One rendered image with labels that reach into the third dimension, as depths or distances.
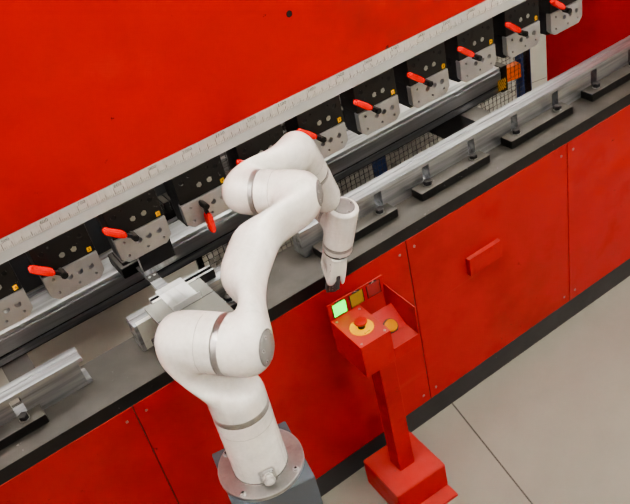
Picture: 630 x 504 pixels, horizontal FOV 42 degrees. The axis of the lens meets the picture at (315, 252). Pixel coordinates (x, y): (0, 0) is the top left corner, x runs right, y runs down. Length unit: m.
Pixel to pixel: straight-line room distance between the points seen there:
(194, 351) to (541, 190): 1.75
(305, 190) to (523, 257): 1.51
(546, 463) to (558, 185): 0.97
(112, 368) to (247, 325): 0.95
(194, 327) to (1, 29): 0.80
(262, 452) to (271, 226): 0.46
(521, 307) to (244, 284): 1.80
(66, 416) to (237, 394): 0.81
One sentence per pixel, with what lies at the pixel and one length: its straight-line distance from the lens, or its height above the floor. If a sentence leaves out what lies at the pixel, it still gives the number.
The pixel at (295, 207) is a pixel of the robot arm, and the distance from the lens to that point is 1.71.
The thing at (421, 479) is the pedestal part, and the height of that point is 0.12.
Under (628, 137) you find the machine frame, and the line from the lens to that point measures 3.30.
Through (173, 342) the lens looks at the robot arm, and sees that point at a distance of 1.57.
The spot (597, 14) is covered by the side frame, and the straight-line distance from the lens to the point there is 3.72.
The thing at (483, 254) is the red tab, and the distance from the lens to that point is 2.88.
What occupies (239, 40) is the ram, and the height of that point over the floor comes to 1.61.
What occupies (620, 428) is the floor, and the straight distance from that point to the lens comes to 3.14.
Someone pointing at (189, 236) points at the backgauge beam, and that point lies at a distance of 2.63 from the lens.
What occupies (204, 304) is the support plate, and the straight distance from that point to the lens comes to 2.29.
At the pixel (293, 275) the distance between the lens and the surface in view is 2.50.
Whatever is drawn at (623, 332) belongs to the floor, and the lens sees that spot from 3.47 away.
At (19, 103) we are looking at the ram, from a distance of 2.00.
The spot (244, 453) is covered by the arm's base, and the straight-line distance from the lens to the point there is 1.73.
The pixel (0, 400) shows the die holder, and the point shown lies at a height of 0.97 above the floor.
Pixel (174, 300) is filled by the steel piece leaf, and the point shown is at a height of 1.00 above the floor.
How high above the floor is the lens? 2.39
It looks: 36 degrees down
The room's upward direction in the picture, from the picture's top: 14 degrees counter-clockwise
